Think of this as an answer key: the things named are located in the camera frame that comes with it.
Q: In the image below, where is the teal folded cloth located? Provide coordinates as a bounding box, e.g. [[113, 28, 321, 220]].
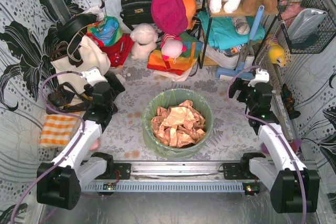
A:
[[197, 11, 266, 50]]

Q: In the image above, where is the red cloth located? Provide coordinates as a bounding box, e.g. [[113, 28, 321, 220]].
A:
[[93, 34, 134, 68]]

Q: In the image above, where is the orange white checked towel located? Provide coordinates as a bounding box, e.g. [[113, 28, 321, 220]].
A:
[[39, 114, 81, 148]]

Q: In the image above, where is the black wire basket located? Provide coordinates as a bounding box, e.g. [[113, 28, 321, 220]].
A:
[[277, 0, 335, 54]]

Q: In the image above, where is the blue floor sweeper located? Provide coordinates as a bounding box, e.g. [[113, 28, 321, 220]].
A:
[[215, 5, 265, 81]]

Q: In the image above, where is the orange plush toy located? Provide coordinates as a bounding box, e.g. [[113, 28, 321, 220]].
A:
[[182, 0, 196, 30]]

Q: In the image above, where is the black round hat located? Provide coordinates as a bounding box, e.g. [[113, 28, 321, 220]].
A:
[[57, 13, 98, 42]]

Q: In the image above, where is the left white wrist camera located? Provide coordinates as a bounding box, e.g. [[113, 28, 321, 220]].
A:
[[81, 67, 108, 86]]

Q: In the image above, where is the white sneaker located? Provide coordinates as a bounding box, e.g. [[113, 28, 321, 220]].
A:
[[205, 47, 255, 69]]

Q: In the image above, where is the black orange toy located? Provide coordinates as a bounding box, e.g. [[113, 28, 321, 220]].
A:
[[280, 83, 301, 120]]

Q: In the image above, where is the pink foam roller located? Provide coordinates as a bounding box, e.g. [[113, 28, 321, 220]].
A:
[[89, 138, 101, 152]]

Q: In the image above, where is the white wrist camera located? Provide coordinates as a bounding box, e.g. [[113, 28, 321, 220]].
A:
[[81, 67, 108, 86], [248, 68, 270, 88]]

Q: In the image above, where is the silver foil pouch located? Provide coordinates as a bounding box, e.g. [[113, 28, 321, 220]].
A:
[[287, 8, 328, 40]]

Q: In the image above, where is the magenta cloth bag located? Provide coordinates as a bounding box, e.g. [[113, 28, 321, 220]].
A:
[[151, 0, 188, 35]]

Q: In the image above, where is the black leather handbag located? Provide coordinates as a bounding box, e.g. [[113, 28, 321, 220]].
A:
[[120, 0, 154, 31]]

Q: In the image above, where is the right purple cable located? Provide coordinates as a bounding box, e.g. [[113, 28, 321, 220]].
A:
[[226, 65, 308, 224]]

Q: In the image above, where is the purple cable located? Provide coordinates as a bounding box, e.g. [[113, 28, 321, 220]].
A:
[[226, 65, 308, 224], [10, 70, 86, 224]]

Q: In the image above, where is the colourful printed bag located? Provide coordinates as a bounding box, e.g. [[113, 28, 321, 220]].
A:
[[86, 16, 123, 47]]

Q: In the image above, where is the green trash bag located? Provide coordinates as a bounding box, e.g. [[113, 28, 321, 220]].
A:
[[142, 88, 214, 160]]

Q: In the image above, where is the grey patterned ball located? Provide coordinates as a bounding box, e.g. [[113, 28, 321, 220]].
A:
[[232, 16, 250, 35]]

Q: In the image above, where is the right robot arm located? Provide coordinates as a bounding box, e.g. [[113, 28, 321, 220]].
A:
[[227, 78, 320, 214]]

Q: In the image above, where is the cream plush lamb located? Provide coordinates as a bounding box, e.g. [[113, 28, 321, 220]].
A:
[[130, 23, 159, 60]]

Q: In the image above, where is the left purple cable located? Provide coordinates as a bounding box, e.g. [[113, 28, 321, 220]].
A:
[[10, 70, 86, 224]]

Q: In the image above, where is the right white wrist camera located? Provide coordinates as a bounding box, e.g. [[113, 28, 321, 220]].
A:
[[248, 68, 270, 88]]

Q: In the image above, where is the cream canvas tote bag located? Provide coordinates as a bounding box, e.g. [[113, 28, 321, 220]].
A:
[[51, 35, 111, 93]]

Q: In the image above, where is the pink faced plush doll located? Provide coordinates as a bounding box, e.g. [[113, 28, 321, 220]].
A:
[[161, 33, 186, 60]]

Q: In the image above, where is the crumpled brown paper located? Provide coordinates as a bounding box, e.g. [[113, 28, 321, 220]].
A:
[[151, 100, 206, 148]]

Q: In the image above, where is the yellow plush duck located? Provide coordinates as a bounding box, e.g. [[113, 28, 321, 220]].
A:
[[266, 36, 286, 67]]

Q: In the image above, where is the rainbow striped cloth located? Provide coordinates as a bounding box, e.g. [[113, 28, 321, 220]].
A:
[[147, 32, 203, 76]]

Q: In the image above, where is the brown patterned bag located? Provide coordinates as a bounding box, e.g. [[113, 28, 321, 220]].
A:
[[47, 82, 92, 113]]

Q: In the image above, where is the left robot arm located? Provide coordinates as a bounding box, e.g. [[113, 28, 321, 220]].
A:
[[36, 68, 125, 210]]

